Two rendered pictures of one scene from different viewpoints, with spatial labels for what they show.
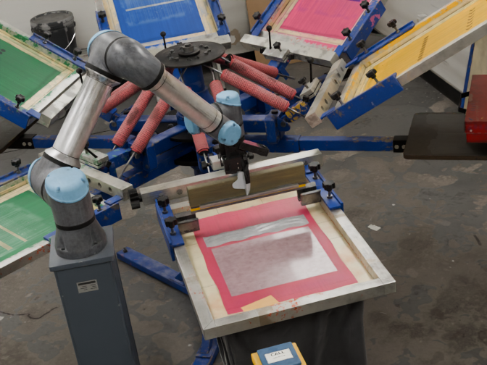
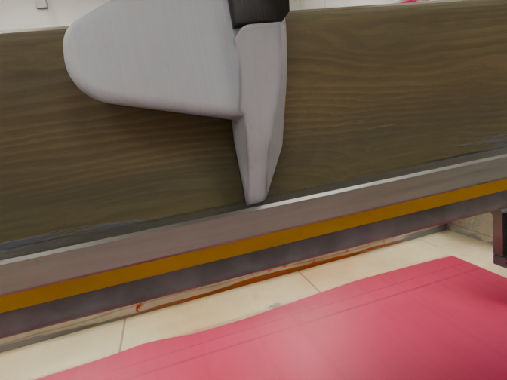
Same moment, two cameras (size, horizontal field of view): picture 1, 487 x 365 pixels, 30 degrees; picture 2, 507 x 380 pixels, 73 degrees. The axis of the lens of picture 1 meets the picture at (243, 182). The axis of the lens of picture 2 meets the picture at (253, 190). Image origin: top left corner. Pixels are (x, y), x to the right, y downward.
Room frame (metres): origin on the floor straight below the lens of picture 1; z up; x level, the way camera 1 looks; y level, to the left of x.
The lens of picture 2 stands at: (2.60, 0.00, 1.11)
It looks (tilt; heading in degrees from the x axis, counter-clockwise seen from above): 11 degrees down; 356
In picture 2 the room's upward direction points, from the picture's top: 9 degrees counter-clockwise
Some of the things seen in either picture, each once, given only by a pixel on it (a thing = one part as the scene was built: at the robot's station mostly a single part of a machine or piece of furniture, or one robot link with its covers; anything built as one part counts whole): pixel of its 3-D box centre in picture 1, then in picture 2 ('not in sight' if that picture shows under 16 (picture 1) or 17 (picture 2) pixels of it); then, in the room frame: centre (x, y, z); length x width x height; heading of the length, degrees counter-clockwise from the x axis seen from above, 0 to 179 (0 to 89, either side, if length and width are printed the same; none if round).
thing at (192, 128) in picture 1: (205, 120); not in sight; (2.67, 0.09, 1.39); 0.11 x 0.11 x 0.08; 28
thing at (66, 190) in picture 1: (68, 195); not in sight; (2.32, 0.50, 1.37); 0.13 x 0.12 x 0.14; 28
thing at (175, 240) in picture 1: (170, 229); not in sight; (2.73, 0.27, 0.98); 0.30 x 0.05 x 0.07; 10
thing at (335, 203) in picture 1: (322, 194); not in sight; (2.84, -0.27, 0.98); 0.30 x 0.05 x 0.07; 10
